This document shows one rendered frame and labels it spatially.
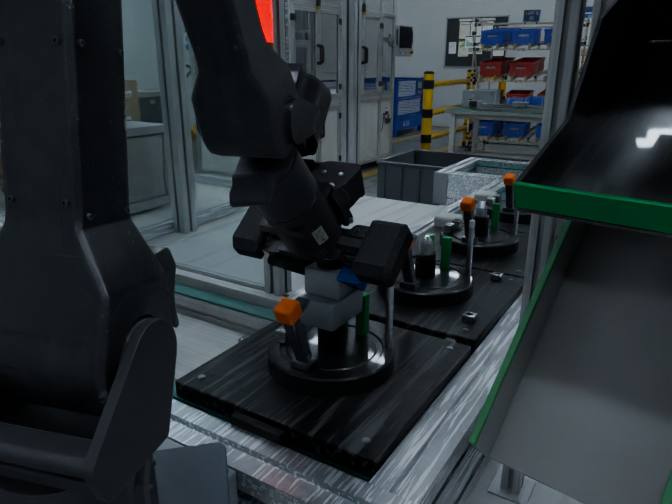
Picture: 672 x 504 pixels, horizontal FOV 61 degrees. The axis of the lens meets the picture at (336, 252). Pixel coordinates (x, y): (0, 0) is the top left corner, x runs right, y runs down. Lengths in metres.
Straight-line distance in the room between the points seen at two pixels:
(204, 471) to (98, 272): 0.16
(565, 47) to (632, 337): 0.24
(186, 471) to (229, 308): 0.50
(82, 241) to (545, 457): 0.37
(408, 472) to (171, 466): 0.23
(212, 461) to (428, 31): 11.75
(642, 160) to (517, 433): 0.23
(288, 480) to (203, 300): 0.44
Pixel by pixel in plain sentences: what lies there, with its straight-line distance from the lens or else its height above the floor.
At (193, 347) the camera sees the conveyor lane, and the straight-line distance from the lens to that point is 0.81.
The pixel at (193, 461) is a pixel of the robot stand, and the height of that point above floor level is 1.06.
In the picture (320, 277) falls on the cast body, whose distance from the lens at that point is 0.58.
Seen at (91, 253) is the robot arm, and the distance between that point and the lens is 0.25.
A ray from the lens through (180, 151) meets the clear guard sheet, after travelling 0.92.
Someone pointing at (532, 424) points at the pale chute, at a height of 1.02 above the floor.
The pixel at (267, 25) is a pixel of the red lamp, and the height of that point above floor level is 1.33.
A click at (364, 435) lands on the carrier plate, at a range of 0.54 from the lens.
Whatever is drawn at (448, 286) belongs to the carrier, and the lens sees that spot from 0.81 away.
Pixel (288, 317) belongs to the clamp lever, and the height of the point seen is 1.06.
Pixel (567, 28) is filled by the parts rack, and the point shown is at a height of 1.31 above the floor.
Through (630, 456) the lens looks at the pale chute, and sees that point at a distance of 0.48.
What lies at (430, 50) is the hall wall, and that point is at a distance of 11.97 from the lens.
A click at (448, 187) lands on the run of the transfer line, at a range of 1.79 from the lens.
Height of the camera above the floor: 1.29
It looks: 19 degrees down
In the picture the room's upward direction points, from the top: straight up
